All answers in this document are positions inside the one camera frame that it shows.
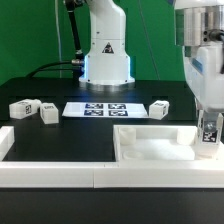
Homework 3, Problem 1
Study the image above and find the white square table top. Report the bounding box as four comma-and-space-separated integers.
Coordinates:
113, 125, 224, 161

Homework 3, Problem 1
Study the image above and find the white U-shaped obstacle fence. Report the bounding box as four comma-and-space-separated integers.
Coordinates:
0, 126, 224, 188

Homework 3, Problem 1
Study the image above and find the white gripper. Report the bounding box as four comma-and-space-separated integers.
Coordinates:
183, 44, 224, 140

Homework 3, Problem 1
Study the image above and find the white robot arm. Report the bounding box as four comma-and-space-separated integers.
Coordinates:
79, 0, 224, 142

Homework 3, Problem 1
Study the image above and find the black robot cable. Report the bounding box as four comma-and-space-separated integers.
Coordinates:
25, 0, 86, 79

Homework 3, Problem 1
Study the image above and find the white sheet with markers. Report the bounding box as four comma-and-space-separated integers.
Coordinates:
63, 102, 148, 118

